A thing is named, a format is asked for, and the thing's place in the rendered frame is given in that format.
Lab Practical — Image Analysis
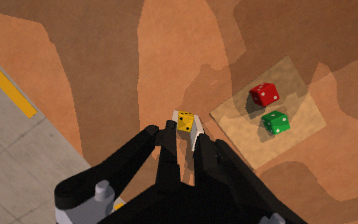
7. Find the green die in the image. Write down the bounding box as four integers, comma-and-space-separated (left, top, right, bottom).
261, 111, 290, 135

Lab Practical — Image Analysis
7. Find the red die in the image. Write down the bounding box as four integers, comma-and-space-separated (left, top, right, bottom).
250, 83, 279, 107

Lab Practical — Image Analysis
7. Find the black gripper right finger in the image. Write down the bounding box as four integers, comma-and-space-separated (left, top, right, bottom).
190, 115, 308, 224

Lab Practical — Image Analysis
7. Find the yellow die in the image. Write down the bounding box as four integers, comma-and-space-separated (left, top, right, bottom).
177, 110, 194, 132

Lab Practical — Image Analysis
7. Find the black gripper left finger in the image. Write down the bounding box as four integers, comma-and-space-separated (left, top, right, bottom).
54, 110, 185, 224

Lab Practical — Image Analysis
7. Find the tan mat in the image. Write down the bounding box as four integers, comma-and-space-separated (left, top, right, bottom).
210, 55, 327, 170

